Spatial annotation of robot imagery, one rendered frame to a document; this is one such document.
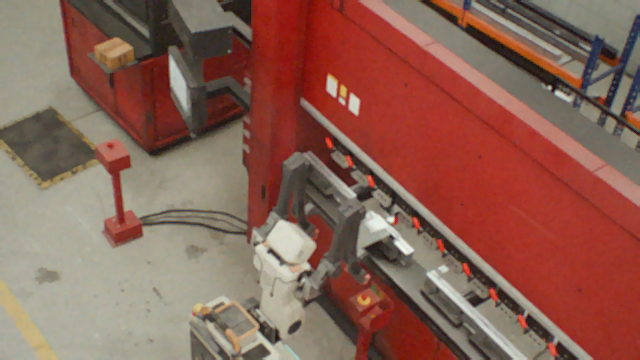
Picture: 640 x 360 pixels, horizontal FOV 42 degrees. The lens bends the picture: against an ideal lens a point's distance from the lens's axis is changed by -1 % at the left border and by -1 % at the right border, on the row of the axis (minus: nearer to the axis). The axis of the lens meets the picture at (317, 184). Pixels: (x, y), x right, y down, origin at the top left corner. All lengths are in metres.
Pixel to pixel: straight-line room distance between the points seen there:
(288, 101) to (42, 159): 2.53
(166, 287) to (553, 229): 2.96
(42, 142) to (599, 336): 4.76
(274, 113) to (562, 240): 2.06
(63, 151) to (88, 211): 0.74
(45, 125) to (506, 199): 4.41
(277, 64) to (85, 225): 2.19
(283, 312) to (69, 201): 2.52
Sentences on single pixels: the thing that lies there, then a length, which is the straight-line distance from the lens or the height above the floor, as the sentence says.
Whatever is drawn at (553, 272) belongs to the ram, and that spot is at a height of 1.67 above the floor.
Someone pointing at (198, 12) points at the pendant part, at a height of 1.95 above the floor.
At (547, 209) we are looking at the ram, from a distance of 3.82.
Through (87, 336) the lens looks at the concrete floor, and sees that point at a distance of 5.66.
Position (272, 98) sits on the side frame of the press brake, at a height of 1.46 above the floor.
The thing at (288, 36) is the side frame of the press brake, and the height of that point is 1.87.
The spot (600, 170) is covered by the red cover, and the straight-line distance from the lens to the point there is 3.56.
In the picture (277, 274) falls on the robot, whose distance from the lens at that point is 4.33.
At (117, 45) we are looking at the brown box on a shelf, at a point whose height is 1.10.
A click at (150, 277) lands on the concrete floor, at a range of 5.94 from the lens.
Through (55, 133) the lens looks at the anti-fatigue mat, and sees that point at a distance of 7.20.
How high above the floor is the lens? 4.42
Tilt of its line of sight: 42 degrees down
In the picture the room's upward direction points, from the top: 6 degrees clockwise
